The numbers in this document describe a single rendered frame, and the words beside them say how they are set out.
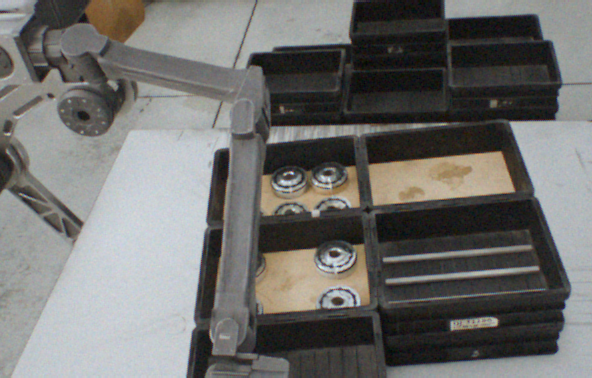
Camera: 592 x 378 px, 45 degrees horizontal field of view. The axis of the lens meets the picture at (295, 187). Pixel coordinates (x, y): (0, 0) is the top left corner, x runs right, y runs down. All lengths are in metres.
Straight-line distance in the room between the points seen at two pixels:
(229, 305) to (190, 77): 0.45
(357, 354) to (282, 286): 0.27
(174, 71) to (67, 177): 2.34
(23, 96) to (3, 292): 1.32
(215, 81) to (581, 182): 1.21
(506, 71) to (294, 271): 1.52
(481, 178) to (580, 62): 2.08
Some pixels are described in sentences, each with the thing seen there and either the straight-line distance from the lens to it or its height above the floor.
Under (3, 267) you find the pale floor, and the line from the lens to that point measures 3.34.
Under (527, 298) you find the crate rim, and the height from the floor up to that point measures 0.92.
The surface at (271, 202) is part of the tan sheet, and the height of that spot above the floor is 0.83.
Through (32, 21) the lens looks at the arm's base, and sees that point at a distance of 1.56.
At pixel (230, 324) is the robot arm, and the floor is 1.28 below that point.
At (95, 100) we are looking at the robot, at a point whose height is 1.18.
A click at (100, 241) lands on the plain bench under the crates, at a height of 0.70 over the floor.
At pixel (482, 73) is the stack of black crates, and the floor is 0.49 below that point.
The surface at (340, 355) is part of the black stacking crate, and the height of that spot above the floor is 0.83.
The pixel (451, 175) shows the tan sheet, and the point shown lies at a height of 0.83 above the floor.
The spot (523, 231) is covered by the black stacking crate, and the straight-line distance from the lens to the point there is 1.83.
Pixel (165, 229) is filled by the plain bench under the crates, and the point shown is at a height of 0.70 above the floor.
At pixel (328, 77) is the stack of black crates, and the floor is 0.49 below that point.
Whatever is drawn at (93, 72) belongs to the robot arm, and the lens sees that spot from 1.48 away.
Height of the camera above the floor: 2.14
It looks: 42 degrees down
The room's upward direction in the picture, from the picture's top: 10 degrees counter-clockwise
